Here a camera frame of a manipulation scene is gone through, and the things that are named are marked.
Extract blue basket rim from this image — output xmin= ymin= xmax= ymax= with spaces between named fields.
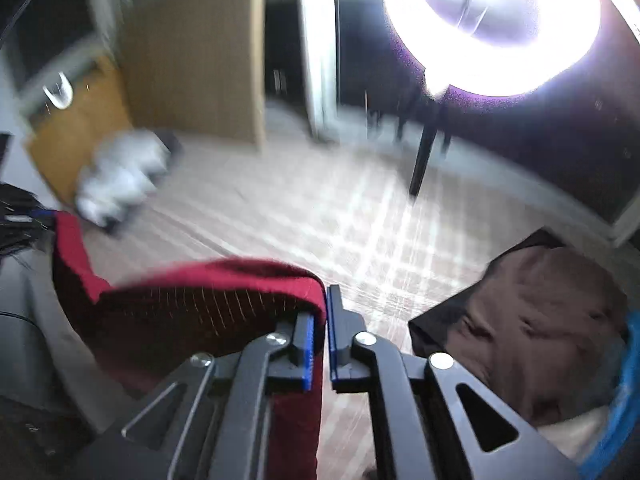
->
xmin=582 ymin=310 xmax=640 ymax=480

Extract grey trousers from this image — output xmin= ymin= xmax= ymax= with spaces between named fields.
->
xmin=0 ymin=247 xmax=136 ymax=426

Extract white cloth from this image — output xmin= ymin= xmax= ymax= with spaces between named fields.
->
xmin=537 ymin=402 xmax=618 ymax=466

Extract brown garment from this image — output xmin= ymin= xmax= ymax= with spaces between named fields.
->
xmin=452 ymin=245 xmax=630 ymax=423

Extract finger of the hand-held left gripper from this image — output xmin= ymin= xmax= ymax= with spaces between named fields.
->
xmin=0 ymin=184 xmax=56 ymax=253

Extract ring light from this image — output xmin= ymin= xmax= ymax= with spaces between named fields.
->
xmin=382 ymin=0 xmax=601 ymax=97

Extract black garment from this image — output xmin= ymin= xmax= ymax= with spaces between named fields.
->
xmin=408 ymin=228 xmax=571 ymax=361

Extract white plastic bag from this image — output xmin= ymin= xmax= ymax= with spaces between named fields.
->
xmin=75 ymin=130 xmax=172 ymax=227

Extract wooden cabinet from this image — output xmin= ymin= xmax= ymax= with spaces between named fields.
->
xmin=122 ymin=0 xmax=266 ymax=153

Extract dark red cloth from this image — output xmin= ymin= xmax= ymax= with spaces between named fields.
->
xmin=52 ymin=211 xmax=328 ymax=480

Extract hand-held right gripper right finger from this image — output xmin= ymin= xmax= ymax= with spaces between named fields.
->
xmin=327 ymin=284 xmax=576 ymax=480

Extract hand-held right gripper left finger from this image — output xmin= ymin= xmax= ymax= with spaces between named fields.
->
xmin=121 ymin=311 xmax=318 ymax=480

